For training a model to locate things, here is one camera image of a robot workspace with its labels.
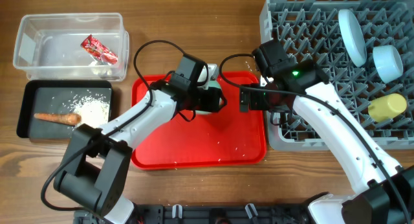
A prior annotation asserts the green bowl of rice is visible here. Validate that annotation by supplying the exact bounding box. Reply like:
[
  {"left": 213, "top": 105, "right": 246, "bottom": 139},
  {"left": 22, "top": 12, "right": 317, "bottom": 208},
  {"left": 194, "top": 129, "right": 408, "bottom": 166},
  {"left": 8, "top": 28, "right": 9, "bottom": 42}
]
[{"left": 195, "top": 81, "right": 227, "bottom": 115}]

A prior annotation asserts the white napkin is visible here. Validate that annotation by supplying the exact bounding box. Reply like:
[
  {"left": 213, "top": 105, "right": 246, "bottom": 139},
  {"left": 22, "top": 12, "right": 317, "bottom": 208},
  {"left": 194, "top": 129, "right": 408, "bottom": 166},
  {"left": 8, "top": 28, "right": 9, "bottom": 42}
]
[{"left": 89, "top": 61, "right": 114, "bottom": 76}]

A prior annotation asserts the yellow plastic cup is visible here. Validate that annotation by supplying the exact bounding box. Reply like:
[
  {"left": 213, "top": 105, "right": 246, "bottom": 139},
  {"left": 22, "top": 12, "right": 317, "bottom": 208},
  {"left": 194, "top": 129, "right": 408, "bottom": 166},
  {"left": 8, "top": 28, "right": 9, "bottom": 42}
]
[{"left": 368, "top": 93, "right": 408, "bottom": 122}]

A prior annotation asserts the light blue bowl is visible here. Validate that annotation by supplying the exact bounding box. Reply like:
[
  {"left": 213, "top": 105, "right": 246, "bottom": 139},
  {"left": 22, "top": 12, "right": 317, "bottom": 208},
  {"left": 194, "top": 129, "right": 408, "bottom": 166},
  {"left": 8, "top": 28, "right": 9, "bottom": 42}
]
[{"left": 373, "top": 45, "right": 404, "bottom": 84}]

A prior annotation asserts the red snack wrapper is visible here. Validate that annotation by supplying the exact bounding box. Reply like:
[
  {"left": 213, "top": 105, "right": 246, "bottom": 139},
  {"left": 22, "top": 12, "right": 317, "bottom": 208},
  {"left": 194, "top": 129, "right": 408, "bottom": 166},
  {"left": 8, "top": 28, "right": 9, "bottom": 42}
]
[{"left": 80, "top": 35, "right": 118, "bottom": 65}]

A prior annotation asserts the orange carrot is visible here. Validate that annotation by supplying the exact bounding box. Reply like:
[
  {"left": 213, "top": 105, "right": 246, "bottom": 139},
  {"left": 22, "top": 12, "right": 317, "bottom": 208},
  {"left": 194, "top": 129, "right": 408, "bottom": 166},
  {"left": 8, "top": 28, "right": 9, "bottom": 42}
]
[{"left": 34, "top": 113, "right": 82, "bottom": 126}]

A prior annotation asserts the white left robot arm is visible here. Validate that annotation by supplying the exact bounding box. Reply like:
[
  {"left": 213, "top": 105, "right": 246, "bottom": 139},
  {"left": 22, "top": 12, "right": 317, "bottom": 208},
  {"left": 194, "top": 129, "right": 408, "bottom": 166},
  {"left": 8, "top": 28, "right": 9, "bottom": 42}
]
[{"left": 46, "top": 74, "right": 227, "bottom": 223}]

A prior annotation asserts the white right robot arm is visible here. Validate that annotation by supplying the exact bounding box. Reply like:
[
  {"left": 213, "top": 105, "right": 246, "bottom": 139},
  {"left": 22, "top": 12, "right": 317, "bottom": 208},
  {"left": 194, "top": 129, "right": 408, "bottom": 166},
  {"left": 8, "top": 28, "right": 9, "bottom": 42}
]
[{"left": 240, "top": 61, "right": 413, "bottom": 223}]

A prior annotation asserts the grey dishwasher rack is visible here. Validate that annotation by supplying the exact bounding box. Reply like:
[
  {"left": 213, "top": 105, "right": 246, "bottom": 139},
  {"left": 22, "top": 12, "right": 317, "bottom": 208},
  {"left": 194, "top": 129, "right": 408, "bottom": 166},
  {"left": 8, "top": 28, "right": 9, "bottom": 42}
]
[{"left": 259, "top": 0, "right": 413, "bottom": 150}]

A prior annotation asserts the black waste bin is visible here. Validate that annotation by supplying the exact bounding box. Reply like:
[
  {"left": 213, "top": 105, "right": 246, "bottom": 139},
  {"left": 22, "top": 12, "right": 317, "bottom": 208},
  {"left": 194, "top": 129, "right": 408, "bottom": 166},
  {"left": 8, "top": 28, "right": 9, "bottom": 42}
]
[{"left": 16, "top": 80, "right": 113, "bottom": 140}]

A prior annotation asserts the red serving tray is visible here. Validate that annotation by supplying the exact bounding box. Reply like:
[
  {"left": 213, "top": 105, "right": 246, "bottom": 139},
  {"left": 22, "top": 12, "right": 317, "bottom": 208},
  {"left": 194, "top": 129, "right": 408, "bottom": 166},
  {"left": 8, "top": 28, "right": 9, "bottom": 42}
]
[{"left": 131, "top": 78, "right": 267, "bottom": 170}]

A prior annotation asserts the light blue plate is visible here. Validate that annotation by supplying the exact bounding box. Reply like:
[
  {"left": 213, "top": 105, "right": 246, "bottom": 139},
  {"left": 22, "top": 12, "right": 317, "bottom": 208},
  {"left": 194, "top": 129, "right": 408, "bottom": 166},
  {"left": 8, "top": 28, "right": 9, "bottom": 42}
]
[{"left": 338, "top": 9, "right": 367, "bottom": 67}]

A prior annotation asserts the pile of white rice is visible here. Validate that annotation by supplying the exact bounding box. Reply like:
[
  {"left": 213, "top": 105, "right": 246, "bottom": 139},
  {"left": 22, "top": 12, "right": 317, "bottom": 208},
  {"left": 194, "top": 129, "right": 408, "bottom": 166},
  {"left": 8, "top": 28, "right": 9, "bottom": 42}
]
[{"left": 69, "top": 95, "right": 110, "bottom": 128}]

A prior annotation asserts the clear plastic bin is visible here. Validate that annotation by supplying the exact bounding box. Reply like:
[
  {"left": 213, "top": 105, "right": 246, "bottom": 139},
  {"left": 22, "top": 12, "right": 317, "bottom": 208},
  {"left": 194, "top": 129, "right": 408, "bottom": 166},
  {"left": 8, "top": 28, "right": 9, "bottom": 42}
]
[{"left": 13, "top": 12, "right": 129, "bottom": 81}]

